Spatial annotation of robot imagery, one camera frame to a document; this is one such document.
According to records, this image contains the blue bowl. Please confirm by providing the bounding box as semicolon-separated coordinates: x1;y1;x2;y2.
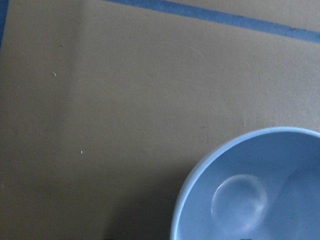
169;127;320;240

